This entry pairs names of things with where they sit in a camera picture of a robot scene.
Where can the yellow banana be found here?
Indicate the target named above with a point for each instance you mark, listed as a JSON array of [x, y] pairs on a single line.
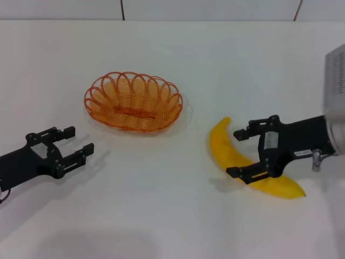
[[226, 153]]

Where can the metal connector plug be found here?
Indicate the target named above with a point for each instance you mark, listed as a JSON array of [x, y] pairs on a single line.
[[316, 159]]

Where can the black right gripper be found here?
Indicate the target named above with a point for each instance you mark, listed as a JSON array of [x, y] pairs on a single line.
[[302, 140]]

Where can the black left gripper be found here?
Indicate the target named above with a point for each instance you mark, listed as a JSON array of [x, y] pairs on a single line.
[[27, 162]]

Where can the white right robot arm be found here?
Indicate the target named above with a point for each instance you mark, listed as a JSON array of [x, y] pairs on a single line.
[[338, 135]]

